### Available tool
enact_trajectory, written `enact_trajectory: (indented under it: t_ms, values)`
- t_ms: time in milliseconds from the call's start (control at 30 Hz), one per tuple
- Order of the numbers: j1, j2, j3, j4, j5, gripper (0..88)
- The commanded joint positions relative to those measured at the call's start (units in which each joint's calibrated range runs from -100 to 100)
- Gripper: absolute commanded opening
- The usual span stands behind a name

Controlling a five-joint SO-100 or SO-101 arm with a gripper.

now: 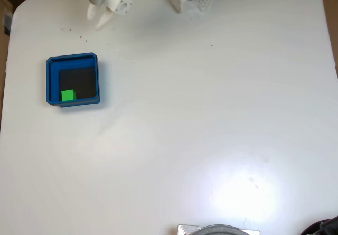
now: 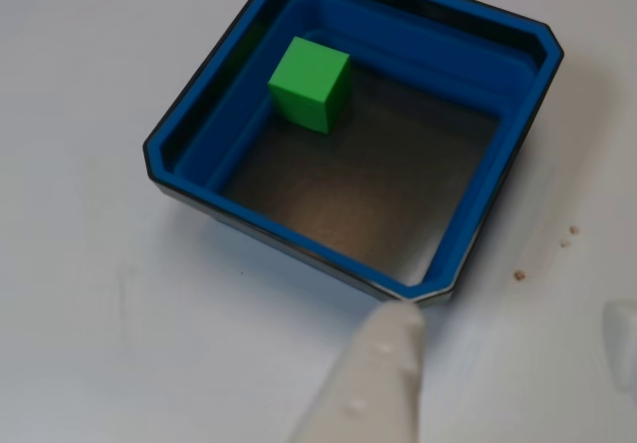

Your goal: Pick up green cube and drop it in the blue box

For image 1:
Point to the dark round stand base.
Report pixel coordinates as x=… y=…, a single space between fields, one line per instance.
x=221 y=230

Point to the silver metal plate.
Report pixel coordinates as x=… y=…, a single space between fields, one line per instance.
x=185 y=229

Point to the green cube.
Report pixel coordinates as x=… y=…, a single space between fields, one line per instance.
x=68 y=95

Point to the blue square box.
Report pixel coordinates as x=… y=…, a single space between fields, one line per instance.
x=52 y=82

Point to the black object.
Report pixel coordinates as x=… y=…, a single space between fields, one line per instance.
x=322 y=227

